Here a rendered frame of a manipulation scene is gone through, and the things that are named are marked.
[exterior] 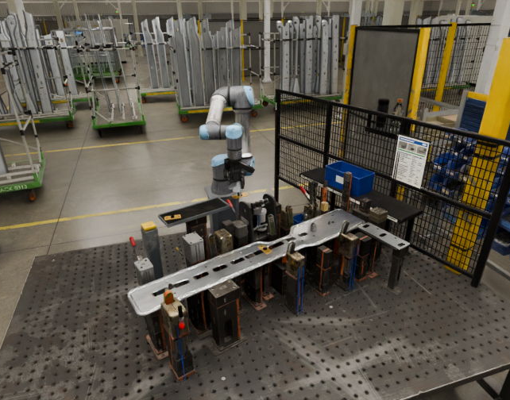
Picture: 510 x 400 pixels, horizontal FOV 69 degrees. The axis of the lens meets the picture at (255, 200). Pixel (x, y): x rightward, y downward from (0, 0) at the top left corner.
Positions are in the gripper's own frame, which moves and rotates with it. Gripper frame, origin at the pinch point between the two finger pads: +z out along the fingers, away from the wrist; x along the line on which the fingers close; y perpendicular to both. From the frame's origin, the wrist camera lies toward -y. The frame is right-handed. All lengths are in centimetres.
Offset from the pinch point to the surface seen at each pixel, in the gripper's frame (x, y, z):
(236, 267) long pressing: 22.5, 15.1, 27.9
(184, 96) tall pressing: -644, -202, 72
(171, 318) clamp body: 45, 55, 23
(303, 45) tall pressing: -638, -516, -17
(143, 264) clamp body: 4, 55, 22
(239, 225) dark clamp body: -0.9, 0.6, 20.2
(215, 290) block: 35, 32, 25
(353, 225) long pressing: 21, -63, 28
